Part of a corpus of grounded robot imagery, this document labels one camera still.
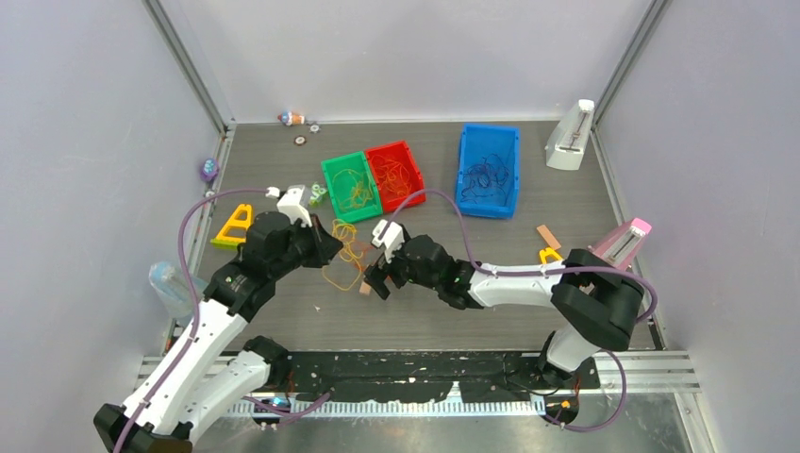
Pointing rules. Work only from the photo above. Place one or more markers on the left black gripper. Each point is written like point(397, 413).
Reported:
point(324, 246)

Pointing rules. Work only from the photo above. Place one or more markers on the blue plastic bin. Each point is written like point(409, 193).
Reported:
point(488, 179)

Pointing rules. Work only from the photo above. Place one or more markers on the pink metronome box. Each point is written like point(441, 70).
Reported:
point(621, 245)

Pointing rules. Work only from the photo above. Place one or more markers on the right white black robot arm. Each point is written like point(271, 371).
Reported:
point(598, 302)

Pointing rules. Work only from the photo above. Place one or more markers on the purple round toy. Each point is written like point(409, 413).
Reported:
point(209, 170)

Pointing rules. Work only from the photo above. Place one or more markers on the red plastic bin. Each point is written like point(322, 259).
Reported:
point(395, 172)

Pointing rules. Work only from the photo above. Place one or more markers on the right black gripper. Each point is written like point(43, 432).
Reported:
point(375, 276)

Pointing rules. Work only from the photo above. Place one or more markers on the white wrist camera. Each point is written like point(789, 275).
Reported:
point(292, 202)
point(389, 237)

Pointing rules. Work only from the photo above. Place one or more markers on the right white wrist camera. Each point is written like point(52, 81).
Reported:
point(389, 237)

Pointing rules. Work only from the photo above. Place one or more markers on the yellow triangular toy frame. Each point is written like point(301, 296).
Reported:
point(233, 231)

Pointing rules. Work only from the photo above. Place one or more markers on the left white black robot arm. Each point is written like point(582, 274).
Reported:
point(176, 404)

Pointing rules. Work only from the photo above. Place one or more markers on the white metronome box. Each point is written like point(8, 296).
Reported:
point(566, 146)

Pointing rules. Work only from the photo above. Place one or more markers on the yellow orange toy piece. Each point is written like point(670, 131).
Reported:
point(548, 255)

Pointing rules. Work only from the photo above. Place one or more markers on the small figurine toy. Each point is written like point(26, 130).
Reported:
point(291, 118)

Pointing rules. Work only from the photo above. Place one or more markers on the green plastic bin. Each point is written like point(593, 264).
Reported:
point(351, 187)

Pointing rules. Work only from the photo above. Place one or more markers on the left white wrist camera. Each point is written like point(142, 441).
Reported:
point(292, 202)

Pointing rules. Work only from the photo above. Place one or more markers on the clear plastic bottle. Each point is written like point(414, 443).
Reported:
point(173, 290)

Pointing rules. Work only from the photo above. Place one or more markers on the small wooden block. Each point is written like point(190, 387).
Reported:
point(364, 289)

